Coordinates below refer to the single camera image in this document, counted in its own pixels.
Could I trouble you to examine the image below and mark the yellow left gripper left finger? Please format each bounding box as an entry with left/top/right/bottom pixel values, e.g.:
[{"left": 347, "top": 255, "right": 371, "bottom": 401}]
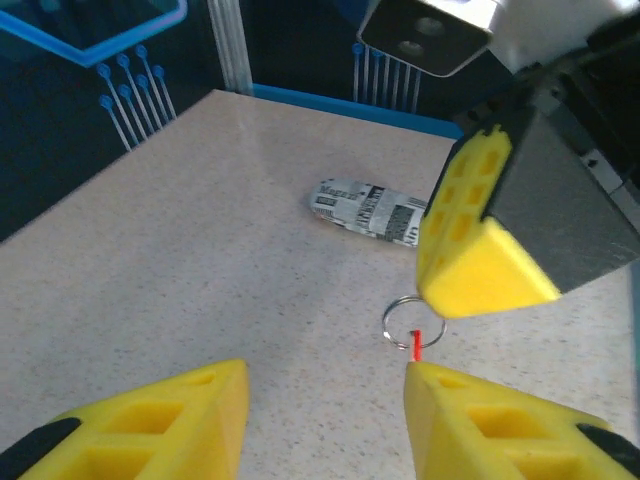
[{"left": 0, "top": 358, "right": 250, "bottom": 480}]

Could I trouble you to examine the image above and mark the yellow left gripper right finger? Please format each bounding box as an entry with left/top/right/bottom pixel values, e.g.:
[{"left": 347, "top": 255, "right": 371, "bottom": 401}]
[{"left": 403, "top": 360, "right": 640, "bottom": 480}]

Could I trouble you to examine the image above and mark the metal split keyring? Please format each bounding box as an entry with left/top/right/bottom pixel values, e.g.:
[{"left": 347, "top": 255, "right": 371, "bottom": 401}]
[{"left": 382, "top": 295, "right": 446, "bottom": 350}]

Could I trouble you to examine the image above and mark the newspaper print pouch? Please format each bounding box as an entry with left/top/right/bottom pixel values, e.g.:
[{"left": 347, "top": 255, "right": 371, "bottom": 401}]
[{"left": 305, "top": 177, "right": 430, "bottom": 249}]

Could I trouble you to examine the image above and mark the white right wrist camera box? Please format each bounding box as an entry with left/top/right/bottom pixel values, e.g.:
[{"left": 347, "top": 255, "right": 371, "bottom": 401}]
[{"left": 355, "top": 0, "right": 616, "bottom": 79}]

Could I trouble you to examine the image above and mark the aluminium frame post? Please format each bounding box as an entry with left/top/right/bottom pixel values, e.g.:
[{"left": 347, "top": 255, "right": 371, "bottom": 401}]
[{"left": 207, "top": 0, "right": 254, "bottom": 96}]

